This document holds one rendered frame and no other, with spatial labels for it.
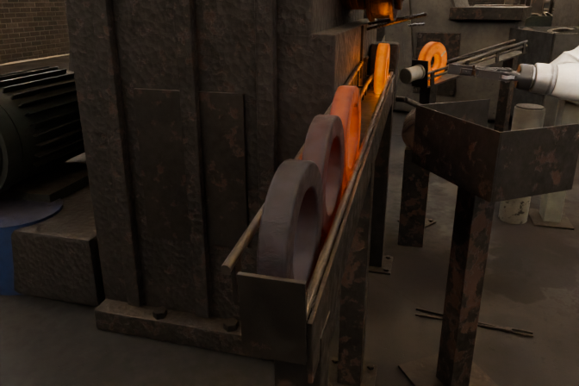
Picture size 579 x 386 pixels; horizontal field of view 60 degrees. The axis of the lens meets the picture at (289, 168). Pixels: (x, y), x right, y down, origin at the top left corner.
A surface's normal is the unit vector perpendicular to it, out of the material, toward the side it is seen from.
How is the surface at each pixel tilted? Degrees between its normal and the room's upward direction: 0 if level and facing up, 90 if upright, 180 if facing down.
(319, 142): 43
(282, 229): 60
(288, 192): 35
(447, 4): 90
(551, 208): 90
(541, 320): 0
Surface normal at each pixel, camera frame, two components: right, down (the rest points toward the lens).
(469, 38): -0.48, 0.29
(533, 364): 0.00, -0.95
